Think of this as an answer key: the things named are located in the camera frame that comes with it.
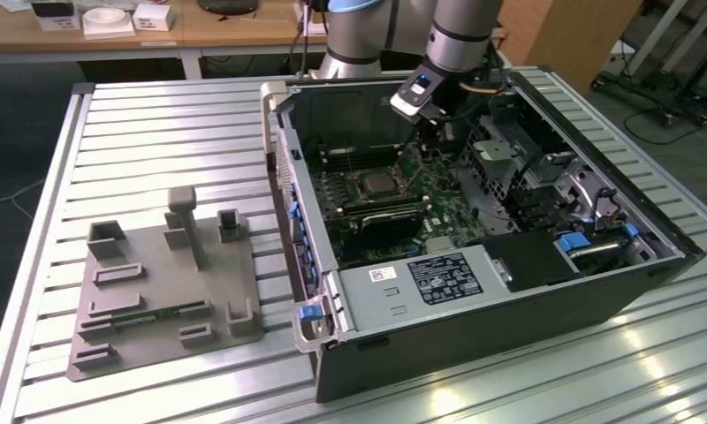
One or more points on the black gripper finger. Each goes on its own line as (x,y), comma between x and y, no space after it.
(426,141)
(442,137)

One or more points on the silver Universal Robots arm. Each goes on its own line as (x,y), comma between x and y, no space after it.
(462,35)

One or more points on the metal CPU socket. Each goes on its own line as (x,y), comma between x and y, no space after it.
(358,183)

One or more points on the metal disk bay cage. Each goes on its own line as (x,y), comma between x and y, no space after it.
(491,152)

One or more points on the green motherboard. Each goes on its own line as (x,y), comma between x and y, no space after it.
(447,212)

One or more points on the black graphics card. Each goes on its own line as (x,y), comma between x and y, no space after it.
(389,232)

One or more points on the small silver chipset heatsink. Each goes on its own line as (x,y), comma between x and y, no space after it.
(441,245)

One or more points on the wooden cabinet panel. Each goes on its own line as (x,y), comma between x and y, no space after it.
(578,48)

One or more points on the black plastic shroud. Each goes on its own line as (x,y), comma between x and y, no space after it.
(530,260)

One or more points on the black wheeled equipment stand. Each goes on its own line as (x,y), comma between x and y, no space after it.
(642,90)

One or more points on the large blue drive clip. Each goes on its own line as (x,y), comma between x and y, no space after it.
(573,244)

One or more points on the grey power supply unit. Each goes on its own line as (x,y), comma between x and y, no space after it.
(377,305)

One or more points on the small blue drive clip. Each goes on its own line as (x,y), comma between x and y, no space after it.
(629,232)

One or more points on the wooden desk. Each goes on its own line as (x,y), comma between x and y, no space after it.
(224,31)

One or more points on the blue case latch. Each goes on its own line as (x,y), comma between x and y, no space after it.
(310,314)

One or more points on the black round object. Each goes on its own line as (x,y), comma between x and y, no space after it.
(230,5)

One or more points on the black open PC case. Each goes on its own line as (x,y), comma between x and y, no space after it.
(478,353)

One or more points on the grey parts rack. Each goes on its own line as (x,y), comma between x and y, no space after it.
(154,265)

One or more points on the plain white box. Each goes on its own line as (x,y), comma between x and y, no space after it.
(154,17)

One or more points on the white round holder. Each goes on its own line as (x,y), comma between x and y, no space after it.
(108,26)

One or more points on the green RAM stick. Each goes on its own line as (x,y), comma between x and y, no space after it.
(147,317)

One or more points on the white box with black top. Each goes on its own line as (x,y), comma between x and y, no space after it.
(56,22)

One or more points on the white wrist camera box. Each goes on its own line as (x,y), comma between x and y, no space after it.
(415,90)

